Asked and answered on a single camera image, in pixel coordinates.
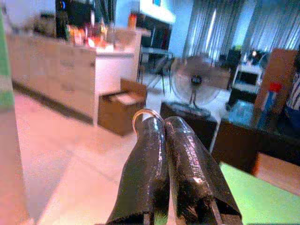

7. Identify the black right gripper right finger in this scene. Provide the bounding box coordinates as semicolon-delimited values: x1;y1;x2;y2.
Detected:
164;116;242;225

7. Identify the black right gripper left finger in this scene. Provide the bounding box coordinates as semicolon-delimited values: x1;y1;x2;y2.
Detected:
105;116;171;225

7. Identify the black box under fan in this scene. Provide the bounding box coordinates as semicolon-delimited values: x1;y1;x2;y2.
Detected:
160;102;222;153

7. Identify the black cabinet with glass top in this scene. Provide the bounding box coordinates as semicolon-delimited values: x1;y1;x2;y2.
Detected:
210;100;300;175

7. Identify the open brown cardboard box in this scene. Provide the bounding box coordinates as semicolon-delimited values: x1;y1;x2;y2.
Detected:
97;78;148;137

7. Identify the green foam board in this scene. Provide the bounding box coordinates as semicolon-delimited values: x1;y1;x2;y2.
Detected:
219;162;300;225

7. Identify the black standing fan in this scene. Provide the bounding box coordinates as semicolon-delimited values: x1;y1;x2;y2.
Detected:
172;55;225;111

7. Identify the dark metal table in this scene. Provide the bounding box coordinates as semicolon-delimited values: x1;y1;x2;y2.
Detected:
138;45;175;94

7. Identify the white appliance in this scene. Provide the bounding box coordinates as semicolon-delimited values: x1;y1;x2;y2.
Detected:
231;62;264;94

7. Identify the person in striped shirt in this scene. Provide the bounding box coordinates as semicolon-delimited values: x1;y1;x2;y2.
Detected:
282;50;300;136

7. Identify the white kitchen counter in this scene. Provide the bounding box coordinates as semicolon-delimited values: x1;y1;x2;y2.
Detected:
7;30;143;128

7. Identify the brown box with red label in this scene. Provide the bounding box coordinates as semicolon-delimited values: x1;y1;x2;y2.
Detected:
254;48;299;128

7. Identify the orange container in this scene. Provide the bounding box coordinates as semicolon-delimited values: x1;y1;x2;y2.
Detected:
128;14;138;31

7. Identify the grey curtain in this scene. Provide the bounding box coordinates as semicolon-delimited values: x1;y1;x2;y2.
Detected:
184;0;300;57

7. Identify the white wall cupboard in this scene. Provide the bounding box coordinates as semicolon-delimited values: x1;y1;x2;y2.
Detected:
139;0;176;24

